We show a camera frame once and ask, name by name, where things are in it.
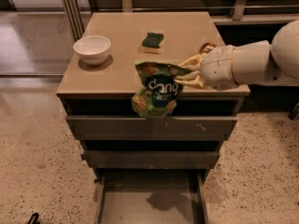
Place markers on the middle grey drawer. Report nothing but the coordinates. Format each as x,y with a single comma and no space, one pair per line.
150,159

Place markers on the grey drawer cabinet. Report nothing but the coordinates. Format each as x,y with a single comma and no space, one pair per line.
107,89

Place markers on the black object bottom left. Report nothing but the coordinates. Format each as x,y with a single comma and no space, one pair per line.
34,219

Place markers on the bottom open grey drawer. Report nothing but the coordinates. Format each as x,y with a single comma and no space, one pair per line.
150,197

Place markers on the white ceramic bowl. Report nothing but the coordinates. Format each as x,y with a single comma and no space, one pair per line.
92,49

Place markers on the glass jar lying down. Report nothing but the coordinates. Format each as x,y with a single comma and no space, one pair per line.
207,47

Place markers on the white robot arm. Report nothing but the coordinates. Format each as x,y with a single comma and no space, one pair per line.
274,63

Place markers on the green rice chip bag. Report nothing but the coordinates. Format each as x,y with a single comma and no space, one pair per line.
158,96

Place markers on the green yellow sponge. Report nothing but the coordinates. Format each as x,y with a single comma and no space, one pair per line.
152,43

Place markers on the dark object right edge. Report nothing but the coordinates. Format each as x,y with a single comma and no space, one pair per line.
294,114

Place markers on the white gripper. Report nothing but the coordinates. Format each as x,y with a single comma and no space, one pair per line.
217,67

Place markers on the top grey drawer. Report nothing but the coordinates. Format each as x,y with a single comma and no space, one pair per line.
166,129

